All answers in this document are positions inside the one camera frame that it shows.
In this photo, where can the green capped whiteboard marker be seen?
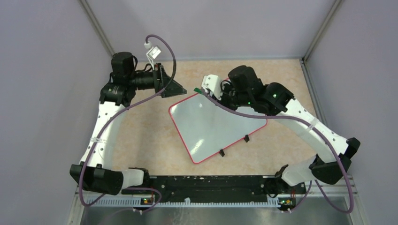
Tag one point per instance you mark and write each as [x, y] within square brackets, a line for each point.
[200, 91]

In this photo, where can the white cable duct rail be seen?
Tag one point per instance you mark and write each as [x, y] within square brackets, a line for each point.
[138, 202]

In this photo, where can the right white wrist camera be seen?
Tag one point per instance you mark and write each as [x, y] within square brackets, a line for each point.
[212, 86]

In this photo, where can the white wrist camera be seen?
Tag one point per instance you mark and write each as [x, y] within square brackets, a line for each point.
[152, 53]
[212, 86]

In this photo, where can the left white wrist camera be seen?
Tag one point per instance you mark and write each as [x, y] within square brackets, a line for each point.
[152, 53]

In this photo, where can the white board with red frame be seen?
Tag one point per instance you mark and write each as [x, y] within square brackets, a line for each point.
[205, 129]

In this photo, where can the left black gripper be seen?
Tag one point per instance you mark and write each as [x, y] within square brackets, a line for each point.
[158, 72]

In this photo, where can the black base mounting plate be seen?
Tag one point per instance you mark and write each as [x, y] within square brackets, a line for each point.
[216, 189]

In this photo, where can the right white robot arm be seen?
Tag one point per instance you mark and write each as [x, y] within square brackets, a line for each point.
[333, 152]

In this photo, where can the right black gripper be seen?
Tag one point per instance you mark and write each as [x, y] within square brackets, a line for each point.
[224, 87]

